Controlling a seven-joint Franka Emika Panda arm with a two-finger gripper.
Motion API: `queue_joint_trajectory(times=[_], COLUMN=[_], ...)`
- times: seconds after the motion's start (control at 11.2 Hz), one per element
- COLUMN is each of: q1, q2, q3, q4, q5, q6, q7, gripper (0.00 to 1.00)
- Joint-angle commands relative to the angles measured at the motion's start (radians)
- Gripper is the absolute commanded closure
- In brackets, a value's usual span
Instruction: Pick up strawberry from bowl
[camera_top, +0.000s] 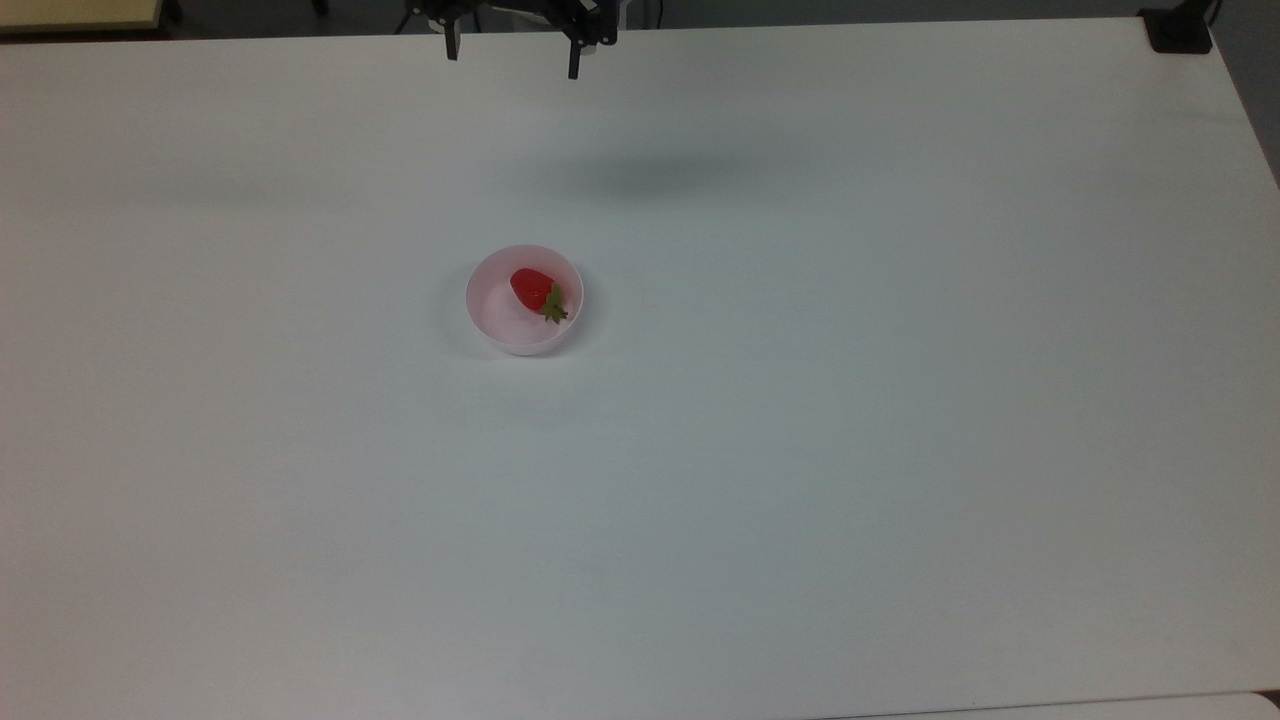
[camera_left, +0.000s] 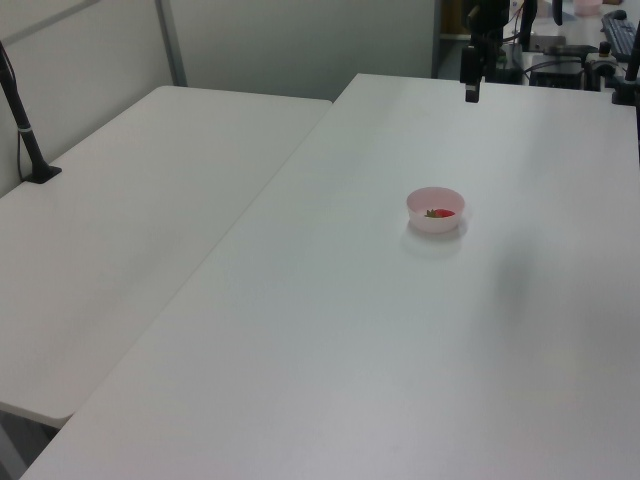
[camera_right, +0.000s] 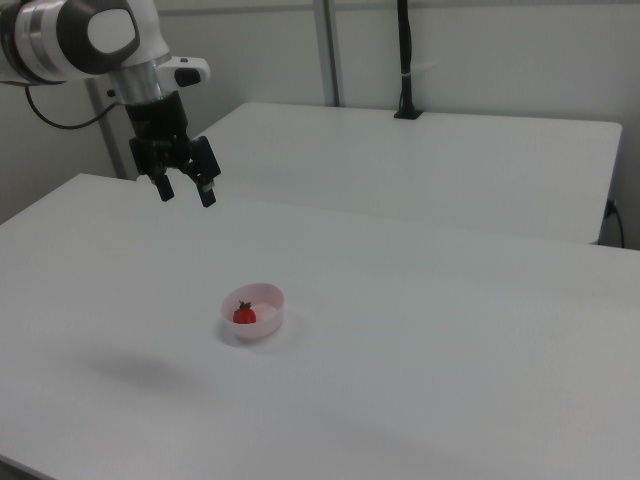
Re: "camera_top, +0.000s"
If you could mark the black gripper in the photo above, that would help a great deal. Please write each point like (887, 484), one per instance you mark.
(520, 18)

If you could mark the red strawberry with green leaves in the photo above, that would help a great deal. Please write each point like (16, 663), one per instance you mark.
(536, 292)

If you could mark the pink plastic bowl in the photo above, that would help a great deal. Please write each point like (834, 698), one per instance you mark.
(505, 320)

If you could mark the yellowish table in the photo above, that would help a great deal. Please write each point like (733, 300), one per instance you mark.
(70, 12)

